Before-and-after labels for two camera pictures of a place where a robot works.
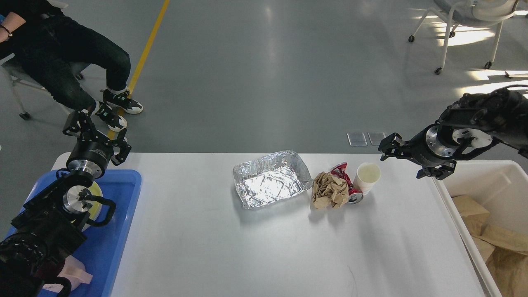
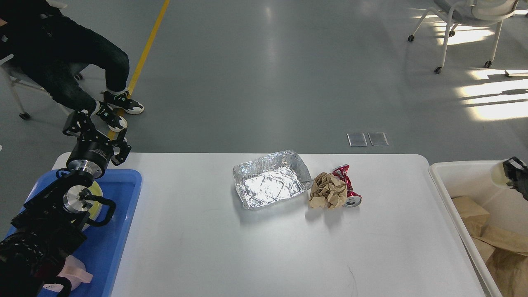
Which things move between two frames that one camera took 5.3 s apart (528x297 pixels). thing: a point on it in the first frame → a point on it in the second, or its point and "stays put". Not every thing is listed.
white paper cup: (367, 174) → (498, 175)
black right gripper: (424, 148) → (517, 172)
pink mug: (75, 271) stays put
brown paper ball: (329, 191) stays put
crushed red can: (355, 196) stays put
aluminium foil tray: (267, 180) stays put
